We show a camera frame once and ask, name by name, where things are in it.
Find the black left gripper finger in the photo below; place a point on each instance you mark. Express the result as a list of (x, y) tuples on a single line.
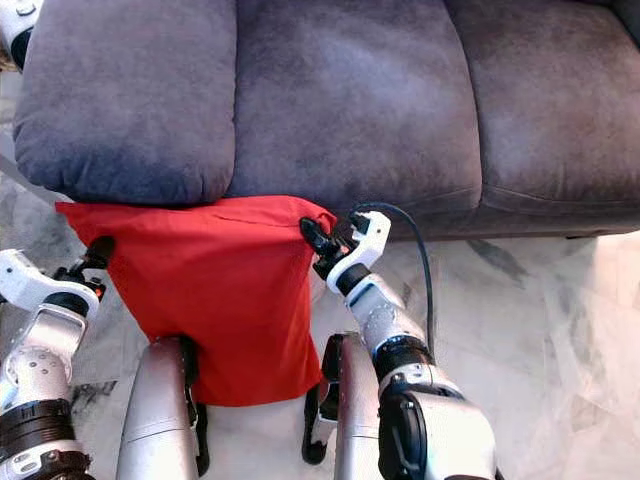
[(101, 251)]

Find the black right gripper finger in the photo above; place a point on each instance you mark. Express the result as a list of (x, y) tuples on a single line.
[(313, 234)]

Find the red pillow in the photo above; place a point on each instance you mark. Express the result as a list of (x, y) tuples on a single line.
[(220, 300)]

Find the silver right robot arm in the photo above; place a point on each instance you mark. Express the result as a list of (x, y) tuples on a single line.
[(420, 390)]

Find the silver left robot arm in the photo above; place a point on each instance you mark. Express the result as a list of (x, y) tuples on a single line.
[(40, 385)]

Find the brown-grey suede sofa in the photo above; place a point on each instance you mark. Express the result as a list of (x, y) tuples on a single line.
[(360, 100)]

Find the silver left robot leg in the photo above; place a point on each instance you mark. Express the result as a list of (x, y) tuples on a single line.
[(155, 420)]

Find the silver robot leg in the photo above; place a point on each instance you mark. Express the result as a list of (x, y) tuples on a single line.
[(155, 420), (355, 420)]

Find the silver right robot leg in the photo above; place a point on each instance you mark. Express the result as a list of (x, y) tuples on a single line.
[(355, 420)]

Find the white and black small appliance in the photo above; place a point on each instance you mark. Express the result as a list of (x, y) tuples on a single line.
[(18, 25)]

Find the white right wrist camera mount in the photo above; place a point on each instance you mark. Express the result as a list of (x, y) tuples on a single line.
[(368, 240)]

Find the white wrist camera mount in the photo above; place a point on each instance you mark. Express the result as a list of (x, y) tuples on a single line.
[(368, 240), (25, 278)]

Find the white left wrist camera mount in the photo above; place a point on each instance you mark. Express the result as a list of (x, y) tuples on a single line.
[(25, 278)]

